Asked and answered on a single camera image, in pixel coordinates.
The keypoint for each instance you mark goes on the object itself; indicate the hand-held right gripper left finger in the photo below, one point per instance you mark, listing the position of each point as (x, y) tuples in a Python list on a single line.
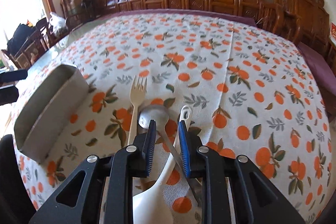
[(149, 150)]

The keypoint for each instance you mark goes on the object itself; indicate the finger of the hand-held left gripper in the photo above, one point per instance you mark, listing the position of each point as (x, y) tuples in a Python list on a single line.
[(8, 95), (13, 75)]

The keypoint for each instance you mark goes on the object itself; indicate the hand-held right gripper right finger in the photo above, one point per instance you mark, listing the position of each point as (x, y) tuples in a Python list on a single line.
[(183, 150)]

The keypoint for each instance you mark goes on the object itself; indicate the metal spoon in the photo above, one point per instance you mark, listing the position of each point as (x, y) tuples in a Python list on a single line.
[(155, 116)]

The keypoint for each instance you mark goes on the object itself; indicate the rectangular metal tray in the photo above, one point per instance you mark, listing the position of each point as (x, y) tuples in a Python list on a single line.
[(50, 98)]

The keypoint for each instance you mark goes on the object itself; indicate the beige plastic fork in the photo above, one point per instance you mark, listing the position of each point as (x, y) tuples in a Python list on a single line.
[(136, 108)]

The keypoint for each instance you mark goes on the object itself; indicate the white soup spoon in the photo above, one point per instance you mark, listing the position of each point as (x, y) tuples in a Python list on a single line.
[(152, 203)]

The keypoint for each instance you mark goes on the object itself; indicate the dark wooden chair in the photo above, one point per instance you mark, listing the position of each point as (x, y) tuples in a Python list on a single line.
[(29, 53)]

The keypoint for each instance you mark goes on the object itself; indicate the black clothes pile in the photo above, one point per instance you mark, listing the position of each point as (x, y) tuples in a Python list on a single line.
[(21, 36)]

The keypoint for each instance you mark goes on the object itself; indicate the clear plastic bag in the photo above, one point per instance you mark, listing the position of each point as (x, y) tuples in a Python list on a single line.
[(57, 22)]

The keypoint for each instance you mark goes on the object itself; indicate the orange print tablecloth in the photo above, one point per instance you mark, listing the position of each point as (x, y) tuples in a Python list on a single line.
[(210, 43)]

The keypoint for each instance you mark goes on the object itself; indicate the purple armchair cushion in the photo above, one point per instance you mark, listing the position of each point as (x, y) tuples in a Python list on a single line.
[(315, 64)]

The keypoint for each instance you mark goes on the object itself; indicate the carved wooden armchair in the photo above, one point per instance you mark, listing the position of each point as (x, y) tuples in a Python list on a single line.
[(296, 3)]

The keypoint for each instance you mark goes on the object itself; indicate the red box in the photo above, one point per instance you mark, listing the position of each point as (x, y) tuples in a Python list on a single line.
[(333, 32)]

